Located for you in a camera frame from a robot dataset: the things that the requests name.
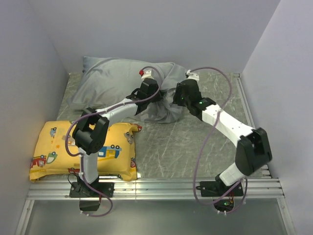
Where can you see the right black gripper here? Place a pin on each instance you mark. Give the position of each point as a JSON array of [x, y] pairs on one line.
[[177, 100]]

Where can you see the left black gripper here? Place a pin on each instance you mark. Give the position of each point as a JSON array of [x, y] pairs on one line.
[[159, 97]]

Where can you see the grey pillowcase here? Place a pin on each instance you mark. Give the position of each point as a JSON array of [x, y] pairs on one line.
[[107, 81]]

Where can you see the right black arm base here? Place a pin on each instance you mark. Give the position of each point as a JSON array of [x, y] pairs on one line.
[[229, 198]]

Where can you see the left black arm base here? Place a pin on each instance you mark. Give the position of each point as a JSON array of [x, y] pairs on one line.
[[89, 199]]

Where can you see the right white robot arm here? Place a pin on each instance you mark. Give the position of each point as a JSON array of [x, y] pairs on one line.
[[252, 145]]

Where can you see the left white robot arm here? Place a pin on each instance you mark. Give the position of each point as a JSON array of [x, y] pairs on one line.
[[90, 130]]

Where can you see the yellow cartoon print pillow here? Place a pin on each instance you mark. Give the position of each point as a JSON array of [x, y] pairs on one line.
[[116, 157]]

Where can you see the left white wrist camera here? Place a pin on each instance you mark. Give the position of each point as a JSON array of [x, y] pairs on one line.
[[147, 73]]

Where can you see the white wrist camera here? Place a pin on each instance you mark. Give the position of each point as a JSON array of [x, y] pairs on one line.
[[147, 73], [192, 75]]

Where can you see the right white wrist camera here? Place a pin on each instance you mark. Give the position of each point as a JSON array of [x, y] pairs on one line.
[[192, 75]]

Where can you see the aluminium side rail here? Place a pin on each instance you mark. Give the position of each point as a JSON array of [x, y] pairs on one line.
[[264, 169]]

